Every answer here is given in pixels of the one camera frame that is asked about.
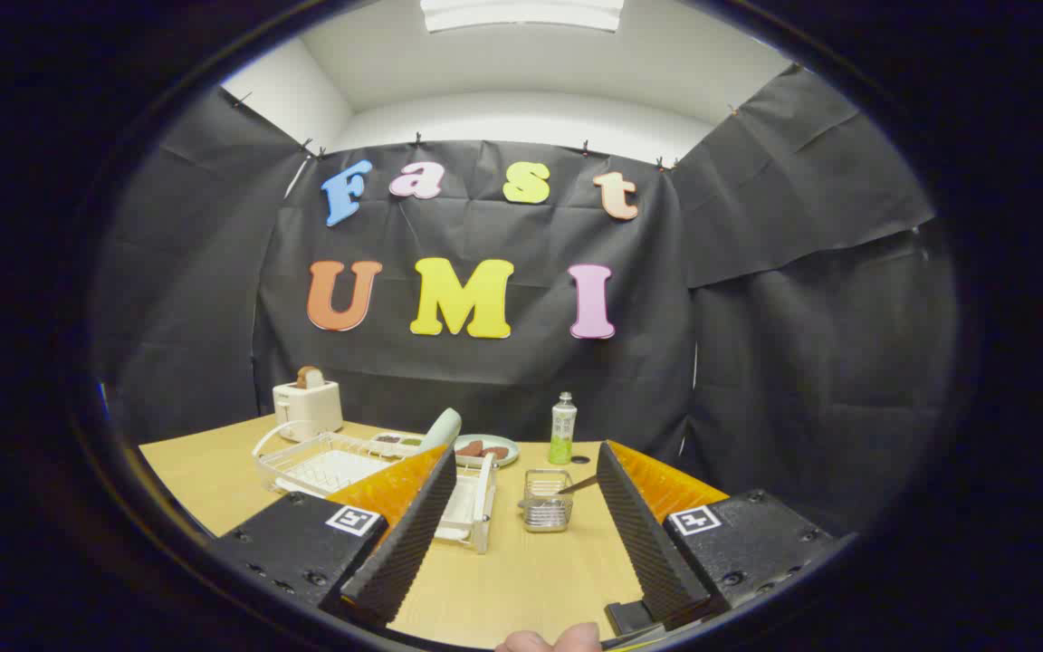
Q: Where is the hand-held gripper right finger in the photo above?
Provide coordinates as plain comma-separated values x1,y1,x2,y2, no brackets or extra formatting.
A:
596,441,837,639

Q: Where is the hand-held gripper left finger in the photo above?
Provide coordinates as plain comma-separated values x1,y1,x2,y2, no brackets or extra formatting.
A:
214,444,459,630

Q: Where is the white wire dish rack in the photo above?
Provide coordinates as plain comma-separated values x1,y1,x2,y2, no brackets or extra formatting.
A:
253,419,498,555

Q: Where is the wooden handled metal spoon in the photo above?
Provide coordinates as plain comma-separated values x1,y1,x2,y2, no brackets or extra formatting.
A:
518,475,600,510

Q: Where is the metal wire basket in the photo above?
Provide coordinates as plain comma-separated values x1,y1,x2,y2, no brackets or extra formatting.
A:
521,469,574,533

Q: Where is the pale green plate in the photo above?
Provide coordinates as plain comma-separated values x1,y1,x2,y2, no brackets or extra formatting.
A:
419,407,464,455

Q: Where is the pale green serving dish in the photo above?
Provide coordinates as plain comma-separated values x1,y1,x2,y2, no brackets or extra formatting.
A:
452,434,520,468

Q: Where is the white divided condiment tray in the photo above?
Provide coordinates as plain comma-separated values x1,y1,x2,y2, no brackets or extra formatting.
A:
368,432,425,458

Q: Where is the white drain mat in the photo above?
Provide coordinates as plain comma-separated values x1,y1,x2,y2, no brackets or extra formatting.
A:
279,448,486,544

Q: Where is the green drink bottle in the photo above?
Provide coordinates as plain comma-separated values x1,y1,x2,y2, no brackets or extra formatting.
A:
549,392,579,465

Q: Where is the white toaster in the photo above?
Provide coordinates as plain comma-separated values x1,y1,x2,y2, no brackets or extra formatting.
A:
273,379,344,443

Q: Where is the black backdrop cloth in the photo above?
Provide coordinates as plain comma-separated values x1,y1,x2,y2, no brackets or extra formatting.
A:
91,63,957,535

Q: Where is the ceiling light panel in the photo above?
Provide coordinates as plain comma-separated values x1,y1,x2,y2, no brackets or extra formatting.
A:
419,0,625,34

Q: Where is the white toaster cable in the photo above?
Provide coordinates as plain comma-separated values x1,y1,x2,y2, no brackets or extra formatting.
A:
253,419,305,472

